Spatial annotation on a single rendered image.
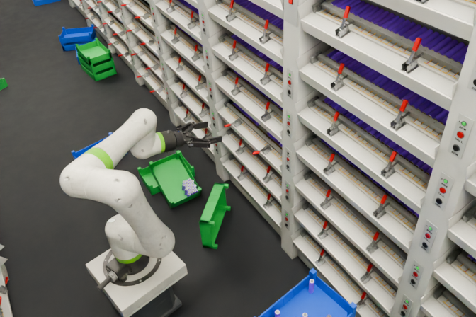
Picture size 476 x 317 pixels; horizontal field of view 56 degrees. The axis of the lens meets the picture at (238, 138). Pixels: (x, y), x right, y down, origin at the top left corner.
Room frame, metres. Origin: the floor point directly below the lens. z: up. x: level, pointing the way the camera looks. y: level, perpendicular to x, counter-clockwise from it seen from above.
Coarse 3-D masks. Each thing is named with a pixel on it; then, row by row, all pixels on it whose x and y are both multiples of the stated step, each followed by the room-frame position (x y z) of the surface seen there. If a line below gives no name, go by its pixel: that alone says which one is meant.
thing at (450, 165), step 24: (456, 96) 0.90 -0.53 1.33; (456, 120) 0.88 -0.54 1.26; (456, 168) 0.85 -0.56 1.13; (432, 192) 0.89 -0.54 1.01; (456, 192) 0.83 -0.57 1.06; (432, 216) 0.87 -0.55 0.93; (408, 264) 0.90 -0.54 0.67; (432, 264) 0.83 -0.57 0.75; (408, 288) 0.87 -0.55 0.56; (432, 288) 0.84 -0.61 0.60
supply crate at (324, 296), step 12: (312, 276) 0.96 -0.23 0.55; (300, 288) 0.94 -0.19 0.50; (324, 288) 0.93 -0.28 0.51; (288, 300) 0.90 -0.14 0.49; (300, 300) 0.90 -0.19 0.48; (312, 300) 0.90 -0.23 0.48; (324, 300) 0.90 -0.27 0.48; (336, 300) 0.88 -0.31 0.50; (264, 312) 0.83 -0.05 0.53; (288, 312) 0.86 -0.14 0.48; (300, 312) 0.86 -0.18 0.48; (312, 312) 0.85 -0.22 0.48; (324, 312) 0.85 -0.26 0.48; (336, 312) 0.85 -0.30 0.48; (348, 312) 0.82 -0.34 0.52
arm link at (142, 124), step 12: (144, 108) 1.55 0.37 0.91; (132, 120) 1.46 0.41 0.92; (144, 120) 1.49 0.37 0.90; (156, 120) 1.53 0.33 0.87; (120, 132) 1.38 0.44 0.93; (132, 132) 1.40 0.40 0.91; (144, 132) 1.45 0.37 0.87; (96, 144) 1.29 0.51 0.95; (108, 144) 1.29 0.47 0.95; (120, 144) 1.32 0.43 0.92; (132, 144) 1.37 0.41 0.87; (120, 156) 1.28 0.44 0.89
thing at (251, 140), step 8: (216, 104) 2.04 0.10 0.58; (224, 104) 2.06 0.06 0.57; (224, 112) 2.02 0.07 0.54; (224, 120) 2.01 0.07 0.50; (232, 120) 1.94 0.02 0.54; (232, 128) 1.92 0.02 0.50; (240, 128) 1.87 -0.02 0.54; (248, 128) 1.85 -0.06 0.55; (240, 136) 1.86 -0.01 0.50; (248, 136) 1.80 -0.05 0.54; (256, 136) 1.78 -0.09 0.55; (256, 144) 1.73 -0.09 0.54; (272, 160) 1.60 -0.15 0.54; (280, 168) 1.51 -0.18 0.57
